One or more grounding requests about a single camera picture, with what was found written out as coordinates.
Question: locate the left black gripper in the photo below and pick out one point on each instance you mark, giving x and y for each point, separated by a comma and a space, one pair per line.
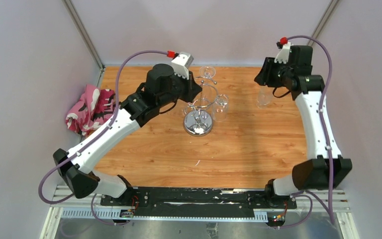
192, 88

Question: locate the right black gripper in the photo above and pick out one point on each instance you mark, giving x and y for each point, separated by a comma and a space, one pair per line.
264, 76

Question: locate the chrome wine glass rack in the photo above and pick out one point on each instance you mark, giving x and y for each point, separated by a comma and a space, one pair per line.
197, 115

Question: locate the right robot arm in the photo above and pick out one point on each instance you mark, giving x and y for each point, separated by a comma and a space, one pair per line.
325, 167

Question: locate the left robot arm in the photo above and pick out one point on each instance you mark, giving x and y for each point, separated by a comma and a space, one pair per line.
165, 84

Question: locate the pink camouflage cloth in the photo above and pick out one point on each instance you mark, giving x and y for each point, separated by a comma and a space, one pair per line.
94, 108

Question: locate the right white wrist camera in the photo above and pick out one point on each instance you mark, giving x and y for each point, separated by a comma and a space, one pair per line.
283, 55

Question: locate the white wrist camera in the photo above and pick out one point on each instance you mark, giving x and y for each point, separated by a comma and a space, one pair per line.
283, 55
181, 63

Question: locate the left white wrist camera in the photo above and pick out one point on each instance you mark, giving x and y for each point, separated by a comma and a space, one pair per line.
181, 63

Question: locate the right aluminium frame post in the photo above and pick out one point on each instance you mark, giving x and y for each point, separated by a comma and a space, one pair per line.
319, 60

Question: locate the aluminium frame post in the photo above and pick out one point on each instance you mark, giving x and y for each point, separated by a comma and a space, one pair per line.
319, 60
71, 9

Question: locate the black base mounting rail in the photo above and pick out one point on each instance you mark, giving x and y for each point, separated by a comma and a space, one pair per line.
200, 204

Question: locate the left aluminium frame post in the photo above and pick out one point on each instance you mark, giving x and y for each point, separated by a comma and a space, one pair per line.
71, 9

